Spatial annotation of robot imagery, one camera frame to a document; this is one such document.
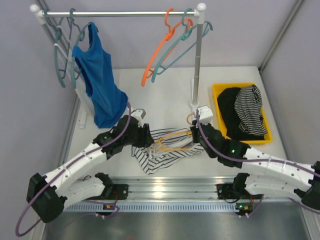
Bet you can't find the orange hanger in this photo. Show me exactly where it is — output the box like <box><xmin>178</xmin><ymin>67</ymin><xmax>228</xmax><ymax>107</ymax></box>
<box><xmin>141</xmin><ymin>7</ymin><xmax>194</xmax><ymax>87</ymax></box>

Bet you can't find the teal hanger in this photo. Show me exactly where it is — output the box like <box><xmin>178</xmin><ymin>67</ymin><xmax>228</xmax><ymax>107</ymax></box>
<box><xmin>150</xmin><ymin>7</ymin><xmax>215</xmax><ymax>84</ymax></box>

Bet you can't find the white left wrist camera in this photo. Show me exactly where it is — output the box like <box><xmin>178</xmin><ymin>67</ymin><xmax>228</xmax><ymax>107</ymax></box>
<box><xmin>130</xmin><ymin>108</ymin><xmax>146</xmax><ymax>128</ymax></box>

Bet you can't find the plain black garment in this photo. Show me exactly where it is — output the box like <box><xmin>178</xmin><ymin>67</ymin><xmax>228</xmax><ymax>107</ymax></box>
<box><xmin>217</xmin><ymin>87</ymin><xmax>264</xmax><ymax>141</ymax></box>

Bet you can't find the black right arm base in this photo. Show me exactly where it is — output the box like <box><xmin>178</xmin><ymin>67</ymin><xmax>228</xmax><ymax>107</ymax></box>
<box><xmin>216</xmin><ymin>183</ymin><xmax>250</xmax><ymax>202</ymax></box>

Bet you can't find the blue tank top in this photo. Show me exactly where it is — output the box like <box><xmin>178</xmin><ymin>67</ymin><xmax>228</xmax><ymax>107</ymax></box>
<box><xmin>72</xmin><ymin>22</ymin><xmax>128</xmax><ymax>129</ymax></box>

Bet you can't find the yellow plastic bin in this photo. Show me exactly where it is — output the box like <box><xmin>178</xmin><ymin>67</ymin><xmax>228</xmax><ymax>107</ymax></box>
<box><xmin>212</xmin><ymin>82</ymin><xmax>273</xmax><ymax>145</ymax></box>

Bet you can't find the grey-blue hanger with top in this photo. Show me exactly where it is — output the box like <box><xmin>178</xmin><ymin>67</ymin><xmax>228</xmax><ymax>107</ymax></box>
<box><xmin>70</xmin><ymin>22</ymin><xmax>91</xmax><ymax>89</ymax></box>

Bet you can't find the black white-striped tank top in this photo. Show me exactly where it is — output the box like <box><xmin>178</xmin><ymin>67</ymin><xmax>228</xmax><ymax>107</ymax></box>
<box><xmin>234</xmin><ymin>84</ymin><xmax>268</xmax><ymax>137</ymax></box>

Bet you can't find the slotted grey cable duct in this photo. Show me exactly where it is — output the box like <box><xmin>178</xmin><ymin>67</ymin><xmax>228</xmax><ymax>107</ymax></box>
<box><xmin>64</xmin><ymin>202</ymin><xmax>239</xmax><ymax>213</ymax></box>

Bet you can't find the grey-blue hanger middle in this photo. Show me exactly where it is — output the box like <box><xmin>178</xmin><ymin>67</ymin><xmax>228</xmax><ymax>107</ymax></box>
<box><xmin>69</xmin><ymin>8</ymin><xmax>83</xmax><ymax>89</ymax></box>

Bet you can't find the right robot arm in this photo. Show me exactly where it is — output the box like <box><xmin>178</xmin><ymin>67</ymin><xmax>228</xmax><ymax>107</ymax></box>
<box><xmin>190</xmin><ymin>120</ymin><xmax>320</xmax><ymax>211</ymax></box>

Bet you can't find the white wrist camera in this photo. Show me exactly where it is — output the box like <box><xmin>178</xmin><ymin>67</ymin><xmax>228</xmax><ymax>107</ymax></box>
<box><xmin>130</xmin><ymin>108</ymin><xmax>146</xmax><ymax>128</ymax></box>
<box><xmin>196</xmin><ymin>105</ymin><xmax>213</xmax><ymax>125</ymax></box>

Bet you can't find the white black-striped tank top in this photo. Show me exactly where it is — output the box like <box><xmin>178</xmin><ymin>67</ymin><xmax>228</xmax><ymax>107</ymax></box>
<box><xmin>131</xmin><ymin>128</ymin><xmax>204</xmax><ymax>175</ymax></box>

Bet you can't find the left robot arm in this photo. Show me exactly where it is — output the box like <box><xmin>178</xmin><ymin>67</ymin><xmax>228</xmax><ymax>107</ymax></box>
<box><xmin>26</xmin><ymin>115</ymin><xmax>154</xmax><ymax>223</ymax></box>

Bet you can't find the aluminium mounting rail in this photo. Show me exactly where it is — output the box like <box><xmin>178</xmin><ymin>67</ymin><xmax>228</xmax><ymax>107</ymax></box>
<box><xmin>59</xmin><ymin>176</ymin><xmax>273</xmax><ymax>203</ymax></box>

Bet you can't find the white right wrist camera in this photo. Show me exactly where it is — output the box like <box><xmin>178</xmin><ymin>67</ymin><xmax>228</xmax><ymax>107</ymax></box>
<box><xmin>196</xmin><ymin>105</ymin><xmax>213</xmax><ymax>125</ymax></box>

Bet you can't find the grey-blue hanger left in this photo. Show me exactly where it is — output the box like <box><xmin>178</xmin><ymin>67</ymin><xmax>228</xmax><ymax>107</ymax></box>
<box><xmin>43</xmin><ymin>9</ymin><xmax>66</xmax><ymax>88</ymax></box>

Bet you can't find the white clothes rack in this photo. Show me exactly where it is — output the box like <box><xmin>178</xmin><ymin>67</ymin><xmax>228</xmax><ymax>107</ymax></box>
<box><xmin>29</xmin><ymin>2</ymin><xmax>208</xmax><ymax>130</ymax></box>

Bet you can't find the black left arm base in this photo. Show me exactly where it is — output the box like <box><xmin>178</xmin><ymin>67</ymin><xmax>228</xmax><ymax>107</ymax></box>
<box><xmin>87</xmin><ymin>184</ymin><xmax>129</xmax><ymax>200</ymax></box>

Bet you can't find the yellow hanger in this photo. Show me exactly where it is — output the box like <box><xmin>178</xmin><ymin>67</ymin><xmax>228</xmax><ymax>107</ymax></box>
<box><xmin>152</xmin><ymin>112</ymin><xmax>197</xmax><ymax>152</ymax></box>

